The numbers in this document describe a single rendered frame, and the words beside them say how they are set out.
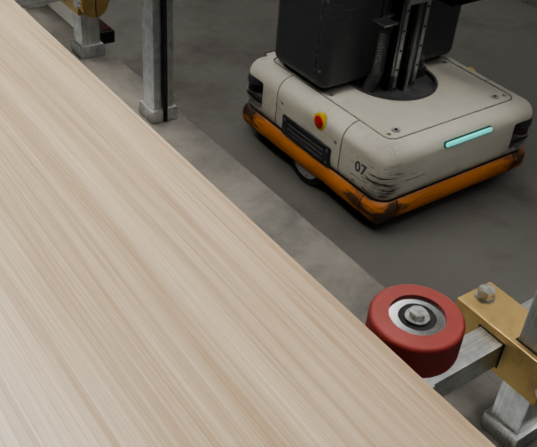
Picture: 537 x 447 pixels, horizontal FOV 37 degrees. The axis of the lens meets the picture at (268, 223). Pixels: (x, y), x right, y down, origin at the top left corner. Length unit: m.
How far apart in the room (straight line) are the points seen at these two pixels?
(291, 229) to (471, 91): 1.47
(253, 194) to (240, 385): 0.57
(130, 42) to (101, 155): 2.40
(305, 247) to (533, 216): 1.51
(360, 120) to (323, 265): 1.22
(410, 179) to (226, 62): 1.14
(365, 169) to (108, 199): 1.44
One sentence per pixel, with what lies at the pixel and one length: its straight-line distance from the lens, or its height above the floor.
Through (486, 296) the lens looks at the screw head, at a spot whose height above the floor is 0.84.
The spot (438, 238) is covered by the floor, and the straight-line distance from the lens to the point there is 2.29.
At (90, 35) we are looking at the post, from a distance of 1.49.
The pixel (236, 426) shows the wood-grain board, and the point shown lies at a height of 0.90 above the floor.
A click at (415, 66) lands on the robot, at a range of 2.43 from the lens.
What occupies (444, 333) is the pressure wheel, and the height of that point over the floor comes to 0.91.
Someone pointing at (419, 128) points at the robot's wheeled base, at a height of 0.28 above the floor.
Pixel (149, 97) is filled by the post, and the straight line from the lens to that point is 1.28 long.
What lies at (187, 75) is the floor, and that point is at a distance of 2.98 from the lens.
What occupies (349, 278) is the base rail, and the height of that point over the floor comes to 0.70.
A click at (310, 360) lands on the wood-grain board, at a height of 0.90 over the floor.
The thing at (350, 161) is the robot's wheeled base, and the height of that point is 0.19.
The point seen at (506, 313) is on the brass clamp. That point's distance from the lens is 0.82.
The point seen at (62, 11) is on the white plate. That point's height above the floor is 0.72.
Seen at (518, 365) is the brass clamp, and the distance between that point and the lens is 0.80.
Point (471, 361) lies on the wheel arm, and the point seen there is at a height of 0.82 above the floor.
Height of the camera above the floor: 1.35
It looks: 37 degrees down
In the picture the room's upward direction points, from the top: 5 degrees clockwise
